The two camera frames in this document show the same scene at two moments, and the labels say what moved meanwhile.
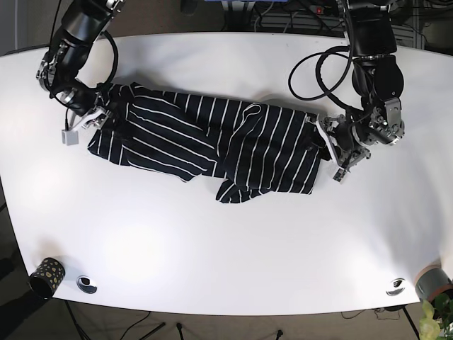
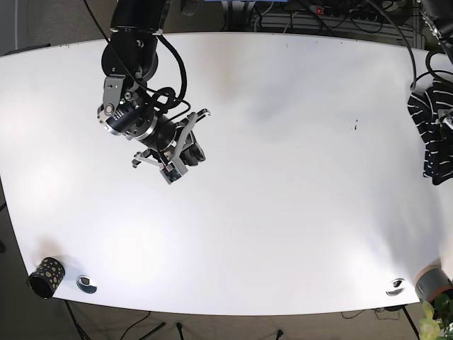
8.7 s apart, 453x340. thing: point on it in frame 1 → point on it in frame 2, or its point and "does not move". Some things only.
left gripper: (70, 137) → (173, 147)
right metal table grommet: (396, 287) does not move
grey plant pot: (432, 282) does not move
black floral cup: (45, 280) does not move
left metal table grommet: (83, 282) does not move
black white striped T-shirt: (248, 151) → (425, 107)
